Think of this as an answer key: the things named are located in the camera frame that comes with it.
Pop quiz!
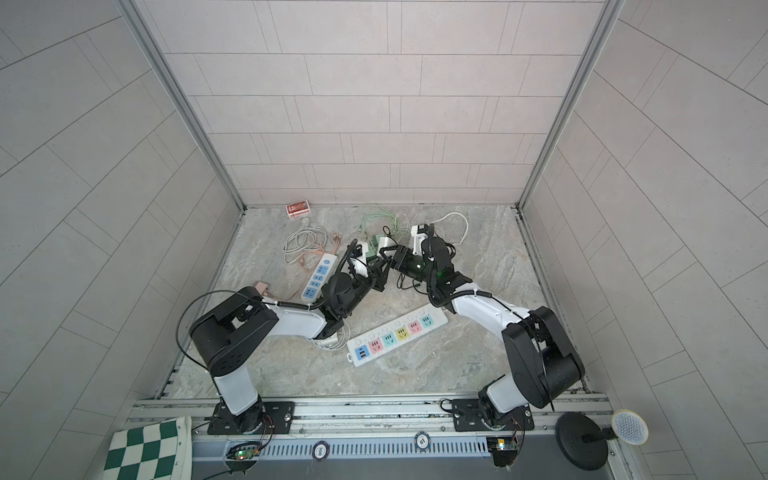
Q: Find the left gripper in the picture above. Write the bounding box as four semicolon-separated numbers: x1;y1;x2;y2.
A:
337;253;390;318

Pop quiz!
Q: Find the colourful white power strip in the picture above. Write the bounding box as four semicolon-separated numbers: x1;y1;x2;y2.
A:
346;304;448;367

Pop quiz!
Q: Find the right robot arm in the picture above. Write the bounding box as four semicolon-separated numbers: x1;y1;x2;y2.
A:
379;224;585;428

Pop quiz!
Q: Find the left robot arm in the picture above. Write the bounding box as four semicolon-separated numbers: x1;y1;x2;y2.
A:
188;242;390;434

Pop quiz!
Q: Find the blue white power strip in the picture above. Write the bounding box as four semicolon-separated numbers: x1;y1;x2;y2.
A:
301;253;338;303

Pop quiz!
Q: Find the red small box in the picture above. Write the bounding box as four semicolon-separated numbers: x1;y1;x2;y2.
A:
285;200;311;218

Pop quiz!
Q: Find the green white checkerboard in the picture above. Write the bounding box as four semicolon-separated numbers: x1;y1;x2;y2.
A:
101;416;193;480

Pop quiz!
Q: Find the pink cable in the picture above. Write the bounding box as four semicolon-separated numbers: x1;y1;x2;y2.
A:
263;232;344;301

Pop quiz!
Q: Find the white power strip cord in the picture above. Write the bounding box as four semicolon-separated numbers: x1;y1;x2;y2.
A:
431;211;470;247

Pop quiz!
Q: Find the grey coiled cable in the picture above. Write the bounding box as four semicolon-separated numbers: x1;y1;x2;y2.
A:
283;224;330;265

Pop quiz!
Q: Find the white charger with coiled cable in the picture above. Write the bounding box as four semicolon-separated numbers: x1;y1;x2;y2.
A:
312;331;348;352

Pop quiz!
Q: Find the green cable bundle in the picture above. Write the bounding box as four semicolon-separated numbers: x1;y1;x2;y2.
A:
358;206;400;241

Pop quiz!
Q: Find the aluminium rail base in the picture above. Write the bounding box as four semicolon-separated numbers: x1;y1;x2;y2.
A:
124;389;613;468

